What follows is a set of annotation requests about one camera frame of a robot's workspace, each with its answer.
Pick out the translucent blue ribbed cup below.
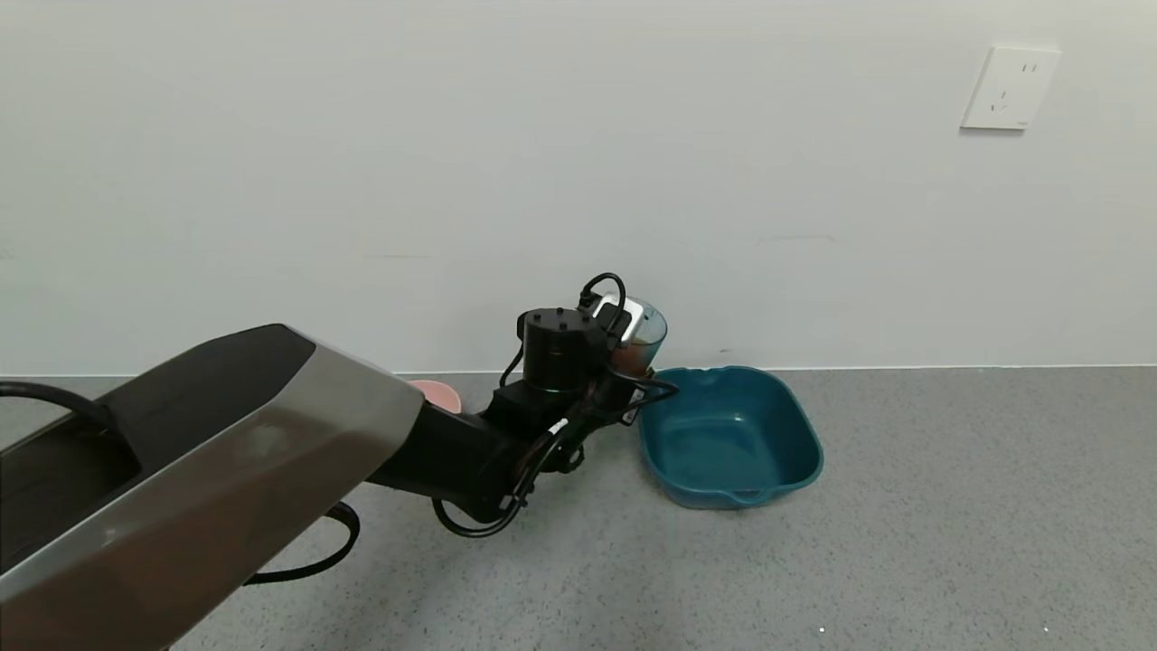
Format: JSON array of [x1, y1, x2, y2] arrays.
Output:
[[607, 297, 668, 376]]

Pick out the pink ribbed bowl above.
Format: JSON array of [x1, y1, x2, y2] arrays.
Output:
[[409, 380, 463, 415]]

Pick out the teal plastic basin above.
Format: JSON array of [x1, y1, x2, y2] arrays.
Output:
[[637, 365, 824, 510]]

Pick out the silver white wrist camera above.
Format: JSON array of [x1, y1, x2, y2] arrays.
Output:
[[592, 294, 644, 349]]

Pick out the thin black camera cable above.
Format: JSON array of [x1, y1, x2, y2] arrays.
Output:
[[432, 273, 679, 539]]

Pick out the white wall outlet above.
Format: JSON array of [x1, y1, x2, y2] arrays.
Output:
[[960, 45, 1061, 132]]

